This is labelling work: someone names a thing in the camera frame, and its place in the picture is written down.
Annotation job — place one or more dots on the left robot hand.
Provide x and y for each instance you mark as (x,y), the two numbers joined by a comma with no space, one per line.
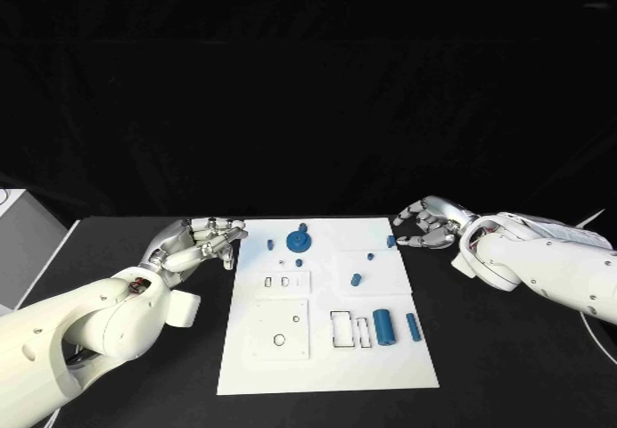
(193,247)

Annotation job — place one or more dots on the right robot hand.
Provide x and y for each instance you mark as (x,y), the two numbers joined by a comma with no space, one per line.
(436,220)

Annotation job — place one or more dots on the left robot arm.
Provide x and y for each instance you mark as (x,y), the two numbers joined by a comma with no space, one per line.
(97,321)

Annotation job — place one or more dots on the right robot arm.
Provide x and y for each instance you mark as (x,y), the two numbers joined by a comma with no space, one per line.
(540,264)

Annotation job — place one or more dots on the white task board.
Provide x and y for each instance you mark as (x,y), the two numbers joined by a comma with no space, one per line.
(328,307)

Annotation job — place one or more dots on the blue plug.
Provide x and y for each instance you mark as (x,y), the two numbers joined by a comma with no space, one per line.
(392,241)

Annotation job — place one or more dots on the blue gear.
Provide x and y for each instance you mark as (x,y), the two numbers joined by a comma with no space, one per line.
(299,241)

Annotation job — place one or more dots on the thin long blue cylinder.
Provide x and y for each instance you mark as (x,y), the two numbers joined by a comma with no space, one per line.
(413,327)

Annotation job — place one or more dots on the thick blue cylinder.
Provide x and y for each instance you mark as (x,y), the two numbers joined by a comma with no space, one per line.
(384,327)

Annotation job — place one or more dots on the grey white cabinet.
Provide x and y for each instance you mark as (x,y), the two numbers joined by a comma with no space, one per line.
(23,247)

